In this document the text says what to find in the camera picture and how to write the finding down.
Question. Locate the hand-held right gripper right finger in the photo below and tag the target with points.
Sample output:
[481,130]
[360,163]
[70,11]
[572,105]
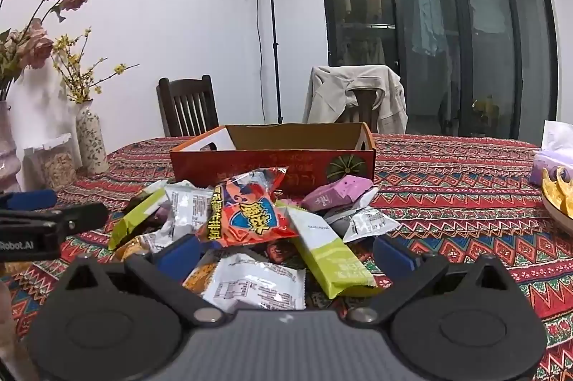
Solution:
[394,255]

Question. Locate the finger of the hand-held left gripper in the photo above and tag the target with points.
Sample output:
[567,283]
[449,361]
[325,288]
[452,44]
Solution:
[27,199]
[80,217]

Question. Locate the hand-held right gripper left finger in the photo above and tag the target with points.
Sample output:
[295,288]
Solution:
[179,255]

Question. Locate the silver oat crisp packet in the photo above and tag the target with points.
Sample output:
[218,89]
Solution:
[190,208]
[255,284]
[197,278]
[365,224]

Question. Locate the green snack bar packet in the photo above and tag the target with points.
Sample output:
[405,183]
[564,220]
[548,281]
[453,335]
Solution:
[134,219]
[327,251]

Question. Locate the red orange snack bag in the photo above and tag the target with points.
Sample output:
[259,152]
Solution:
[244,213]

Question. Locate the pink snack packet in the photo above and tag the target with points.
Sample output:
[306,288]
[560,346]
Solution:
[335,193]

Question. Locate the orange cardboard box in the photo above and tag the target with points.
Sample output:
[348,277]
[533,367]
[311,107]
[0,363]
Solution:
[268,166]

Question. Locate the pink ceramic vase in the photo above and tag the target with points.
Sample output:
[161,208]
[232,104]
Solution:
[8,152]

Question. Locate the floral ceramic vase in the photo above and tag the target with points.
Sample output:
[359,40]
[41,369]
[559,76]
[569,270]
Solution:
[92,139]

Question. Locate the brown snack packet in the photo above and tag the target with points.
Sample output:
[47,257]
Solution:
[280,251]

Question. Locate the yellow flower branches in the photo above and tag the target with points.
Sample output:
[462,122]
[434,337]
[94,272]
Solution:
[74,81]

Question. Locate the dark wooden chair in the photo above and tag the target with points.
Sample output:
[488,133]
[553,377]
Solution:
[188,107]

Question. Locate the wooden chair under jacket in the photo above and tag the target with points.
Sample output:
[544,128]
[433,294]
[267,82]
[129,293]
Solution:
[362,105]

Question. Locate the pink artificial flowers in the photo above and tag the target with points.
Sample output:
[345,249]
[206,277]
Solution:
[31,45]

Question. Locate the beige jacket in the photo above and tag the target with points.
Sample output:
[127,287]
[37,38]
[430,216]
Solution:
[327,94]

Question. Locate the plate of yellow chips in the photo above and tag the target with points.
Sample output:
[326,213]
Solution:
[559,195]

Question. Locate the purple tissue pack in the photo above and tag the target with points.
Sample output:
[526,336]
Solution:
[553,159]

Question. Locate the black framed glass door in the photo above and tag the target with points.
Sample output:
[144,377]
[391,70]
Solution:
[447,27]

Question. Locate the light blue hanging shirt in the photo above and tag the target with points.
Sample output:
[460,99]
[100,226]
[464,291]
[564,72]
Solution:
[427,18]

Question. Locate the studio light on stand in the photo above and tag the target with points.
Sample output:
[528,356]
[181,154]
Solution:
[271,27]

